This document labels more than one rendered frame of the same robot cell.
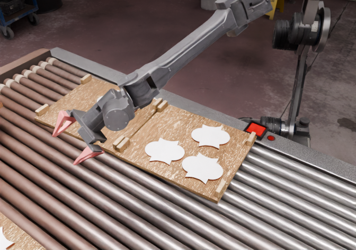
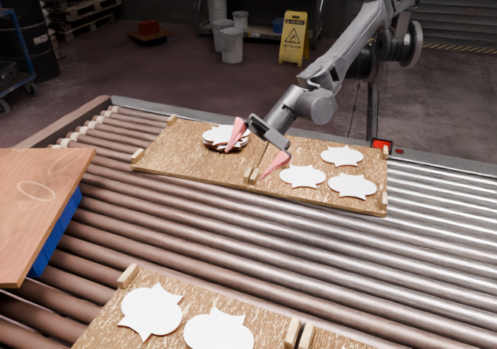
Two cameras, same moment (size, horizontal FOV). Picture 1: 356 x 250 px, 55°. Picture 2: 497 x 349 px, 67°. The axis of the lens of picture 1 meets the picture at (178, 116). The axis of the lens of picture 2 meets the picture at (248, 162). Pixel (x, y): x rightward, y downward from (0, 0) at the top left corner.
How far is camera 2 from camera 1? 0.47 m
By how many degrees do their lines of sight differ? 12
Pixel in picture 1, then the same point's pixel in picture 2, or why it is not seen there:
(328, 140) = not seen: hidden behind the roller
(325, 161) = (462, 164)
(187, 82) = not seen: hidden behind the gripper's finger
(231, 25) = (384, 16)
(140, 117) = (255, 149)
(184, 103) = (291, 131)
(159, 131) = not seen: hidden behind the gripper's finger
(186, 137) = (316, 160)
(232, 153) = (373, 168)
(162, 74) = (342, 66)
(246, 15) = (393, 7)
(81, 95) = (174, 136)
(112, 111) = (319, 99)
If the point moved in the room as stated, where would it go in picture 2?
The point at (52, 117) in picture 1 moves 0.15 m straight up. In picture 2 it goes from (151, 162) to (145, 123)
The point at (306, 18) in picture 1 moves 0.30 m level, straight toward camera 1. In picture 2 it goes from (399, 32) to (413, 55)
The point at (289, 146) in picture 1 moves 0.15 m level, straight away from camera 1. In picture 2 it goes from (421, 156) to (414, 134)
